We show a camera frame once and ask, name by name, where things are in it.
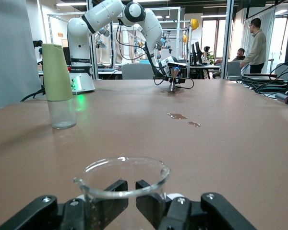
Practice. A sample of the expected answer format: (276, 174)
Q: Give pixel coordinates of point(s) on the black computer monitor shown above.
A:
(196, 52)

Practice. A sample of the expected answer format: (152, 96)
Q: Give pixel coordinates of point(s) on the small spilled liquid puddle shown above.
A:
(194, 123)

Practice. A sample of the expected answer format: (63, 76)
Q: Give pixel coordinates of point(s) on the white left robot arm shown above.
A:
(79, 43)

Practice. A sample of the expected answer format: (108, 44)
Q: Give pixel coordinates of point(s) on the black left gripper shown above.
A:
(180, 75)

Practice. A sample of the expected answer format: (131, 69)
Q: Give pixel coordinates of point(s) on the steel jigger measuring cup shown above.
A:
(173, 82)

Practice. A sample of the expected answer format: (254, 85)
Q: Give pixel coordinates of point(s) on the grey partition curtain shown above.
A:
(12, 52)

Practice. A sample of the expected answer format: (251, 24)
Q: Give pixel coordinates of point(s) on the standing man beige sweater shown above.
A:
(256, 48)

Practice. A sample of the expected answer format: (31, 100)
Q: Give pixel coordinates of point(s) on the grey blue-jointed robot arm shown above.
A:
(164, 44)

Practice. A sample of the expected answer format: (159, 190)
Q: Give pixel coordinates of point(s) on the frosted green bottle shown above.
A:
(56, 79)

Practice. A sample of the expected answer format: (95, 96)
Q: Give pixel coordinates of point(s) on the large spilled liquid puddle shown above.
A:
(177, 116)

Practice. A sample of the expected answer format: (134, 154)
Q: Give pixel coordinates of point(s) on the aluminium frame post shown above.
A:
(229, 38)

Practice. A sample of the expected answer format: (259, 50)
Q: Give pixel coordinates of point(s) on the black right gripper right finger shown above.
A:
(206, 215)

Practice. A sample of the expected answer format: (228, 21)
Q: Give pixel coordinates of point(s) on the clear glass beaker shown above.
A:
(91, 203)

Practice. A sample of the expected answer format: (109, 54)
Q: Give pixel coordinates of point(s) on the yellow hard hat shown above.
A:
(185, 38)
(195, 24)

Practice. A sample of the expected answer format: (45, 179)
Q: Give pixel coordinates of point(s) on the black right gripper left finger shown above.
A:
(38, 213)

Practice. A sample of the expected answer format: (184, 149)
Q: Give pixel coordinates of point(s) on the seated man dark jacket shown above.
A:
(240, 54)

